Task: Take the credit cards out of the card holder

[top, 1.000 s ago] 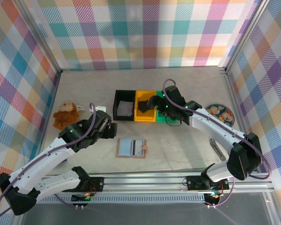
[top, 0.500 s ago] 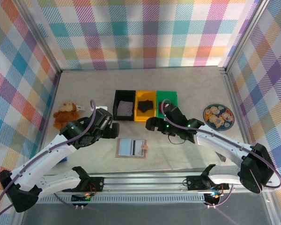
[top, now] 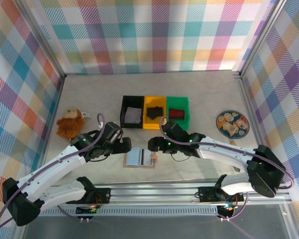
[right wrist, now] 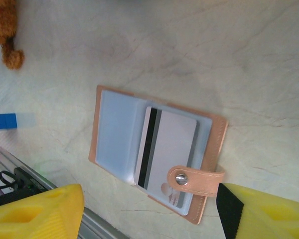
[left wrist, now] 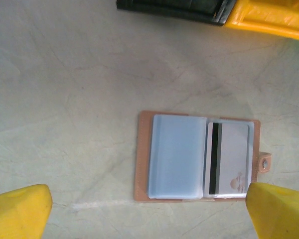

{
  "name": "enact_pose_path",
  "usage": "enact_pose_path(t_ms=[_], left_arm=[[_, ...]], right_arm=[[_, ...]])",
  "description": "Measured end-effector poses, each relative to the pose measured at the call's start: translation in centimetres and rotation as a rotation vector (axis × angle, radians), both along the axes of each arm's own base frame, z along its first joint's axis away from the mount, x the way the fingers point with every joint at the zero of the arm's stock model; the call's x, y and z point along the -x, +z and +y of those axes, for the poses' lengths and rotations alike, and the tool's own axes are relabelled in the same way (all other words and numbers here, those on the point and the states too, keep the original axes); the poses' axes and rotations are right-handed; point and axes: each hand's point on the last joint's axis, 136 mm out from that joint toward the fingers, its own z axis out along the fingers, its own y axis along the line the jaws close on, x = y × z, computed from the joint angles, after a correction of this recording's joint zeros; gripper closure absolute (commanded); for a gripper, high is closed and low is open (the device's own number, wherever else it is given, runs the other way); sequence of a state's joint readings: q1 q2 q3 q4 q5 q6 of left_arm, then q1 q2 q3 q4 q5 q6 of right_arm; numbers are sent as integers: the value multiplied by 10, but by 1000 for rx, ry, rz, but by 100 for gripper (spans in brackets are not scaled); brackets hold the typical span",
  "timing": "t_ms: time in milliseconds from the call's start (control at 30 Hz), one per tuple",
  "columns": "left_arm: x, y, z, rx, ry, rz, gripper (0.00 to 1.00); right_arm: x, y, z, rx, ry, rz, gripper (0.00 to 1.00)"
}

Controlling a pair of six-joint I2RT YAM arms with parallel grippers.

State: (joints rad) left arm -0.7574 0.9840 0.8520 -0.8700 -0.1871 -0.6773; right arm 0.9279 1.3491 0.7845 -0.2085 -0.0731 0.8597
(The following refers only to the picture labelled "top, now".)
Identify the round cartoon print plate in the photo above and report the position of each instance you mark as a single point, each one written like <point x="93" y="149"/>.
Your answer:
<point x="233" y="124"/>

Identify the small circuit board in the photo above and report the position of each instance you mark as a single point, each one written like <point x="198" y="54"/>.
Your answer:
<point x="226" y="211"/>
<point x="84" y="210"/>

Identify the pale purple card stack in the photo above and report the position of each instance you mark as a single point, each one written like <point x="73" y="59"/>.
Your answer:
<point x="134" y="113"/>

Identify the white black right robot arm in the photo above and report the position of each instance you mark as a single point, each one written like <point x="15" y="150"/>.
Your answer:
<point x="224" y="153"/>

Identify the tan leather card holder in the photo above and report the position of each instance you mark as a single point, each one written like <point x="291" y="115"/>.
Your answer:
<point x="133" y="159"/>

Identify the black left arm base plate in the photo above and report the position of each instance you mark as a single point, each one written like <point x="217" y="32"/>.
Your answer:
<point x="103" y="195"/>

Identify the brown plush monkey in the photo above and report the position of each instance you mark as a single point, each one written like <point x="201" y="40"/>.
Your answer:
<point x="69" y="123"/>

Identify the aluminium side rail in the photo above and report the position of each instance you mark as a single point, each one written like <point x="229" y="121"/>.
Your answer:
<point x="56" y="94"/>
<point x="249" y="104"/>

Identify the aluminium frame post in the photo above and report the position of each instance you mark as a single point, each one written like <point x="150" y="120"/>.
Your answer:
<point x="43" y="37"/>
<point x="259" y="37"/>

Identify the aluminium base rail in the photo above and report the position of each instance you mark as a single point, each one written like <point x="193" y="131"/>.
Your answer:
<point x="152" y="195"/>

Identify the red card stack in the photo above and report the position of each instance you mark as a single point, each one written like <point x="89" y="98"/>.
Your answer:
<point x="177" y="113"/>

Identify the black card stack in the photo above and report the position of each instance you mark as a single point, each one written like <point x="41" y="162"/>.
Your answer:
<point x="154" y="112"/>

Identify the black plastic bin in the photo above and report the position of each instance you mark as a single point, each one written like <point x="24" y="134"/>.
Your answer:
<point x="123" y="105"/>

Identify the green plastic bin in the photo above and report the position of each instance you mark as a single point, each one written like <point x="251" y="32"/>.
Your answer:
<point x="177" y="100"/>

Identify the small orange piece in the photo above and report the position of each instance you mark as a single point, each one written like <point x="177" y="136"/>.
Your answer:
<point x="233" y="143"/>

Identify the yellow plastic bin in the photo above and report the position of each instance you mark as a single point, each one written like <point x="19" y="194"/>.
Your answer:
<point x="153" y="100"/>

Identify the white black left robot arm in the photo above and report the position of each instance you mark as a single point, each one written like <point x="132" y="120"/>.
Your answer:
<point x="57" y="171"/>

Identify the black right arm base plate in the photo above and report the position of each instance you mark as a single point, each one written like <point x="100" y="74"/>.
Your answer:
<point x="206" y="194"/>

